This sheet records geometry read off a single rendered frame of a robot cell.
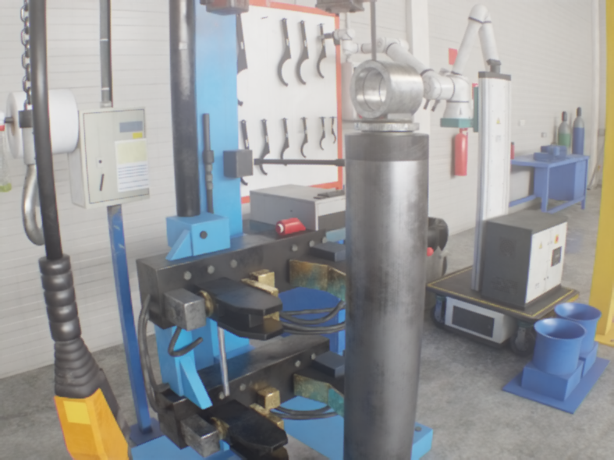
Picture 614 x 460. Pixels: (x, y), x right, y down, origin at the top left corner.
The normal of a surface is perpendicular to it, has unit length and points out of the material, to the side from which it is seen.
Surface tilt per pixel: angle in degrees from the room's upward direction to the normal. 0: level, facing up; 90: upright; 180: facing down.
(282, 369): 90
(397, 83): 81
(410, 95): 104
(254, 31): 90
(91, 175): 90
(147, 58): 90
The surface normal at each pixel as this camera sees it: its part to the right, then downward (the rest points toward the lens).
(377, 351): -0.33, 0.22
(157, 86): 0.68, 0.15
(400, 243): 0.18, 0.22
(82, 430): -0.04, 0.22
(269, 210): -0.74, 0.17
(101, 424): 1.00, -0.01
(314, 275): -0.54, 0.20
